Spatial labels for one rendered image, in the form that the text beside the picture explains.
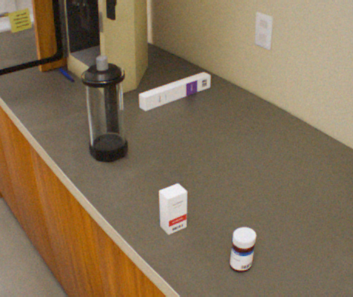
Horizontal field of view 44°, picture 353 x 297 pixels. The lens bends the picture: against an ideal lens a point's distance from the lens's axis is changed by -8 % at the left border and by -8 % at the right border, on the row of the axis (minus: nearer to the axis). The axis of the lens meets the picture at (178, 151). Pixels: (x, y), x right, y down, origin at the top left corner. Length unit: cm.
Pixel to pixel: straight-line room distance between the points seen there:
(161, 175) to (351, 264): 51
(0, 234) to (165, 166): 149
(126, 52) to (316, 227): 83
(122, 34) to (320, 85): 63
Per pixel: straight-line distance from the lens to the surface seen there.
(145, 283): 108
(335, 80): 136
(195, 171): 117
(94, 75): 112
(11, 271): 231
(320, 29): 135
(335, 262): 98
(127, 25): 149
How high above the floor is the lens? 162
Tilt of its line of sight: 33 degrees down
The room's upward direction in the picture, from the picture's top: straight up
